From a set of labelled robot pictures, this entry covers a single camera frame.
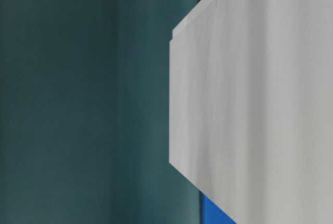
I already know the white base board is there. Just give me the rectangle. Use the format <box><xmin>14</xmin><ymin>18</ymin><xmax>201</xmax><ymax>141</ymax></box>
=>
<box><xmin>169</xmin><ymin>0</ymin><xmax>332</xmax><ymax>223</ymax></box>

